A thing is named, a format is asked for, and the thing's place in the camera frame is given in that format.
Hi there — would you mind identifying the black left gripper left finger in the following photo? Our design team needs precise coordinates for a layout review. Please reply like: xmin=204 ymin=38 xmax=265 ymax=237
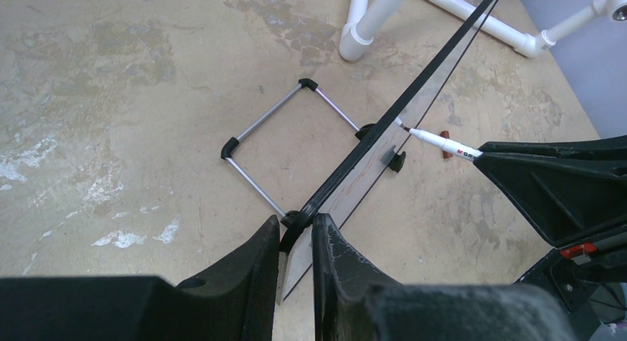
xmin=1 ymin=216 xmax=279 ymax=340

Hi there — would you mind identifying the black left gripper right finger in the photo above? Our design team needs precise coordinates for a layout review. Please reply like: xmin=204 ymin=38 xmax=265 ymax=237
xmin=311 ymin=214 xmax=575 ymax=340

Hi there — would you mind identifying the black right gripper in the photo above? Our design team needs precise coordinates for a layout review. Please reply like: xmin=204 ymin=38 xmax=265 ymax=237
xmin=473 ymin=136 xmax=626 ymax=340

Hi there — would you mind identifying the black-framed small whiteboard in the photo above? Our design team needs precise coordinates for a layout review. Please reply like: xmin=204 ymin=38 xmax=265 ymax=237
xmin=220 ymin=0 xmax=509 ymax=306

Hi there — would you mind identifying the white whiteboard marker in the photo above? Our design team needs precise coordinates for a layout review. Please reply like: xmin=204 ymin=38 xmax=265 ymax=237
xmin=398 ymin=123 xmax=483 ymax=161

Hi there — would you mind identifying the red-brown marker cap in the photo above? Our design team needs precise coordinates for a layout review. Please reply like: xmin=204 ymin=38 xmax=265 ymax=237
xmin=440 ymin=130 xmax=453 ymax=160

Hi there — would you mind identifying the white pipe with camera sockets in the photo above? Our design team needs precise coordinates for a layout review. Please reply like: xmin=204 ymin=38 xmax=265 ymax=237
xmin=536 ymin=0 xmax=626 ymax=50

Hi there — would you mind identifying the white PVC pipe frame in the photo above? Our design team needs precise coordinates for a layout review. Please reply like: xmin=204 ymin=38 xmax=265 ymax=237
xmin=339 ymin=0 xmax=558 ymax=61

